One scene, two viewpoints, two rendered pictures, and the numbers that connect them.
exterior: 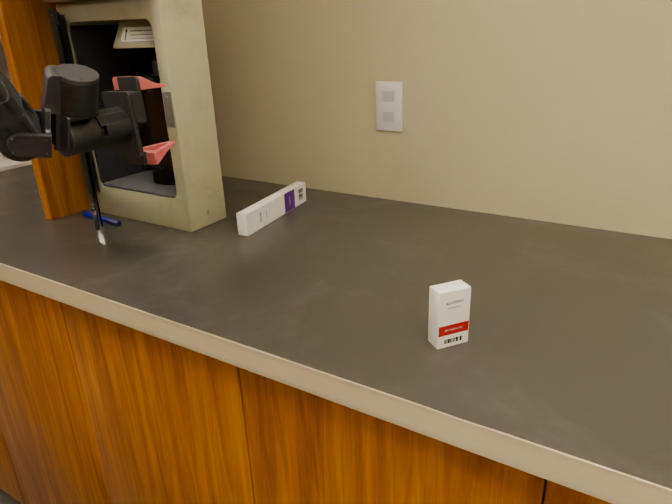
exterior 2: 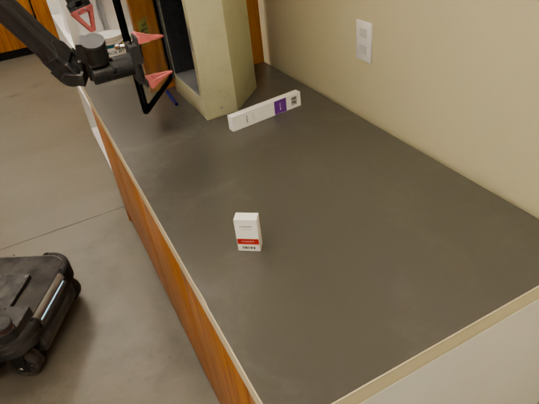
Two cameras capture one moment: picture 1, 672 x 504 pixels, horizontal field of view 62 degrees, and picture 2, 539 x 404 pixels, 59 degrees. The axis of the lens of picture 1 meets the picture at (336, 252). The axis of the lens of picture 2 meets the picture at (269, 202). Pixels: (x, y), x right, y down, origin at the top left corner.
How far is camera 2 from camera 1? 68 cm
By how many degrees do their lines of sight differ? 32
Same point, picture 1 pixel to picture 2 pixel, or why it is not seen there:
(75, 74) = (90, 42)
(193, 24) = not seen: outside the picture
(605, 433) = (255, 333)
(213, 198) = (225, 98)
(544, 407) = (245, 305)
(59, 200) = not seen: hidden behind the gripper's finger
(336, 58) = not seen: outside the picture
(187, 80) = (203, 19)
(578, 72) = (483, 46)
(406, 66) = (375, 10)
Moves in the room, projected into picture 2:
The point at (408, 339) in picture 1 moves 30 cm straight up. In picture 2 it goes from (232, 238) to (209, 114)
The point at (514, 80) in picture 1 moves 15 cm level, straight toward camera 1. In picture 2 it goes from (440, 41) to (403, 60)
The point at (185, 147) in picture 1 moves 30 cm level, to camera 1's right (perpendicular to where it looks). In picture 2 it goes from (201, 65) to (288, 74)
